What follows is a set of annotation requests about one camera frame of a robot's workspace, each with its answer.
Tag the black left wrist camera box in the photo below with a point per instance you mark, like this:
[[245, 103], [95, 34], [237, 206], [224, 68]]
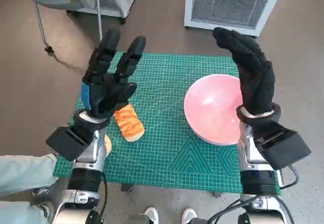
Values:
[[68, 143]]

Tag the long striped toy bread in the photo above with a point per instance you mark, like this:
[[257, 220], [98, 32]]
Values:
[[129, 125]]

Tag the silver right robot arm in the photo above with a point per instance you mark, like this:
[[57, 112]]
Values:
[[255, 181]]

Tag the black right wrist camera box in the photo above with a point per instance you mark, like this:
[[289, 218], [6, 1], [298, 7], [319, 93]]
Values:
[[286, 145]]

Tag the dark grey robot right leg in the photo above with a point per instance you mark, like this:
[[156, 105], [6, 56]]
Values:
[[200, 221]]

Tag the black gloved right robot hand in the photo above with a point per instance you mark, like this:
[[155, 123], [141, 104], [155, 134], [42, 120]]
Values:
[[255, 82]]

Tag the pink bowl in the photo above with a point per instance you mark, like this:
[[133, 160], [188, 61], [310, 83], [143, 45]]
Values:
[[212, 107]]

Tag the white shoe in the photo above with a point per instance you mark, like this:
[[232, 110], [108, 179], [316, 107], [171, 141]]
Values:
[[188, 215], [152, 215]]

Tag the large white mesh cabinet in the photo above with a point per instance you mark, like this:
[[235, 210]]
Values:
[[227, 3]]

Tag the person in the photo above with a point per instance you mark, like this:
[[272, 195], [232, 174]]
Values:
[[22, 170]]

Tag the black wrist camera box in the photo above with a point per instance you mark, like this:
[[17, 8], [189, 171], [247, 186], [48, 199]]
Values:
[[68, 143], [286, 145]]

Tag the round toy bread bun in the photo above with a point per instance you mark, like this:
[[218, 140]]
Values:
[[108, 145]]

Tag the grey metal pole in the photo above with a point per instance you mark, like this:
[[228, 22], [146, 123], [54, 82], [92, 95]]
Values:
[[99, 11]]

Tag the green cutting mat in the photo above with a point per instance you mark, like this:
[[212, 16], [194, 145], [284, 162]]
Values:
[[162, 94]]

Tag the black table bracket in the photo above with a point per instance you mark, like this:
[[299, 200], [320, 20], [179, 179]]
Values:
[[127, 187], [217, 194]]

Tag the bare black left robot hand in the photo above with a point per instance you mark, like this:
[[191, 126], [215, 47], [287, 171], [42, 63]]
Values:
[[103, 94]]

